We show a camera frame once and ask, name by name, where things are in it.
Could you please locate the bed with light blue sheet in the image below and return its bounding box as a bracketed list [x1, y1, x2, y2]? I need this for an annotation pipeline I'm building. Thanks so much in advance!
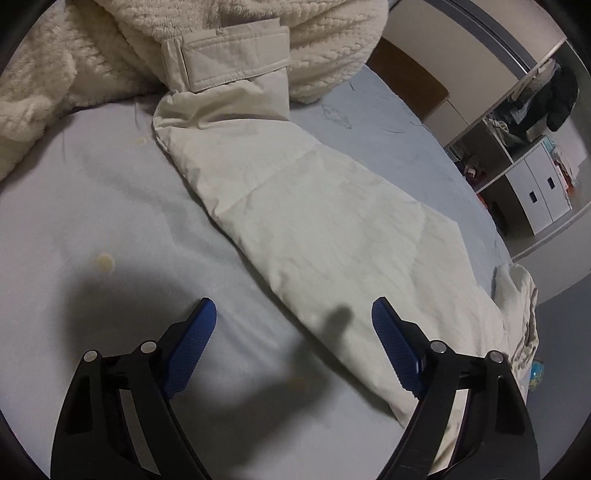
[0, 62, 514, 480]

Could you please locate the white drawer unit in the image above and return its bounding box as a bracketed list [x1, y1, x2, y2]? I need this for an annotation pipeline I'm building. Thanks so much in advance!
[505, 140, 574, 236]

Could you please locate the beige wardrobe sliding door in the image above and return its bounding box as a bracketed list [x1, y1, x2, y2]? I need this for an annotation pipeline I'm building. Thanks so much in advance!
[382, 0, 568, 148]

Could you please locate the cream padded coat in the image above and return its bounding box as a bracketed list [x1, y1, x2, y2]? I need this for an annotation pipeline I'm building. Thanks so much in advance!
[152, 24, 540, 476]

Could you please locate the blue desk globe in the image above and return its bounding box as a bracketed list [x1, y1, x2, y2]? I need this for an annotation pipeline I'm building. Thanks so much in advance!
[527, 360, 546, 394]

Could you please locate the fluffy cream blanket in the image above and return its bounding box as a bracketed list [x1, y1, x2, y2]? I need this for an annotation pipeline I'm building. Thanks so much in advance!
[0, 0, 389, 182]

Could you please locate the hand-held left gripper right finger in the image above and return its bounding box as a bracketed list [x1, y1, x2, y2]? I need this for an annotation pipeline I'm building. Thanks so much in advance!
[372, 296, 540, 480]

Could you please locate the brown wooden headboard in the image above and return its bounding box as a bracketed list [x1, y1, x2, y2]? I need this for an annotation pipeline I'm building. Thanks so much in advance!
[367, 37, 450, 124]

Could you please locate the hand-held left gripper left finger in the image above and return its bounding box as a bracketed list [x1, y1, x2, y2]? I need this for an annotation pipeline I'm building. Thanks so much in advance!
[50, 298, 218, 480]

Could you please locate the open wardrobe shelf unit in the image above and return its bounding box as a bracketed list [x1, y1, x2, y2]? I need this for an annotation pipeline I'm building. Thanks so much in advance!
[443, 44, 591, 237]

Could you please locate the black hanging garment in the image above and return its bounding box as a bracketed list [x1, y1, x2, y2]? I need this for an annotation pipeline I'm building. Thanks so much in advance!
[538, 62, 581, 132]

